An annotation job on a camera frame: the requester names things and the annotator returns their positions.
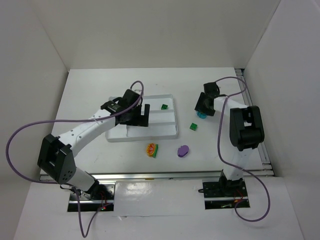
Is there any aluminium rail front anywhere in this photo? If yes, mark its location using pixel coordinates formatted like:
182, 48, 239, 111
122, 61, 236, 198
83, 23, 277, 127
39, 169, 273, 182

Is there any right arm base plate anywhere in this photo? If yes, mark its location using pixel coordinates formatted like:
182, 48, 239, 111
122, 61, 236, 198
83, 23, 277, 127
198, 178, 250, 210

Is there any blue toy block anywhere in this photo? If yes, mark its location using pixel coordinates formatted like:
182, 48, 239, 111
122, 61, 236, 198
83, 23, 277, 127
196, 111, 207, 119

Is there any orange yellow toy block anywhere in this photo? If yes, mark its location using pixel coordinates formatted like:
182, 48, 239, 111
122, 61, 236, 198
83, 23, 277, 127
146, 143, 159, 158

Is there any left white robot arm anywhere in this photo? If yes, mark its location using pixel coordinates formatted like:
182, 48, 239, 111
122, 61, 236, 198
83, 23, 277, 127
37, 89, 150, 199

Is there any purple cable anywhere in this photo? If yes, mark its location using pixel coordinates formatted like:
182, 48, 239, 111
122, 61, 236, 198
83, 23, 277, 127
5, 80, 145, 238
214, 76, 272, 223

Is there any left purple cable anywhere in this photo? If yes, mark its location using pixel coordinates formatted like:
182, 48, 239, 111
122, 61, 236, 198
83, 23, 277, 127
5, 80, 145, 238

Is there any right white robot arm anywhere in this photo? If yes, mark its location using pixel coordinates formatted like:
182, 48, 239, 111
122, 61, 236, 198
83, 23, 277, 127
195, 82, 265, 198

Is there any aluminium rail right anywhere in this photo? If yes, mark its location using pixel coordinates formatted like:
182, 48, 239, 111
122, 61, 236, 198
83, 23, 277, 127
235, 68, 273, 171

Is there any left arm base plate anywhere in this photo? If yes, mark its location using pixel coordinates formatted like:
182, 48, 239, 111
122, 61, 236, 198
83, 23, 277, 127
60, 181, 116, 213

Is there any green lego block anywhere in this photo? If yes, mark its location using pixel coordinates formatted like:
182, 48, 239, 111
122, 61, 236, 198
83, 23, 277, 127
160, 104, 168, 110
189, 123, 198, 131

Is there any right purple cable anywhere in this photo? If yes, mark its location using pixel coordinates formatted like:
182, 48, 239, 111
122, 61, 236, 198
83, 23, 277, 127
214, 76, 272, 223

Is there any aluminium rail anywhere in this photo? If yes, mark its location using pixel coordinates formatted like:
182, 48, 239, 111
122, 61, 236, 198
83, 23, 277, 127
39, 169, 273, 182
235, 68, 273, 171

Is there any white divided tray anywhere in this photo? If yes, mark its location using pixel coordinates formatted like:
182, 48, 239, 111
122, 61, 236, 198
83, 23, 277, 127
105, 94, 178, 143

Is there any purple toy block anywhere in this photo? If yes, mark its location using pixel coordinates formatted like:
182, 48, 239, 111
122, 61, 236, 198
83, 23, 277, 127
177, 145, 190, 158

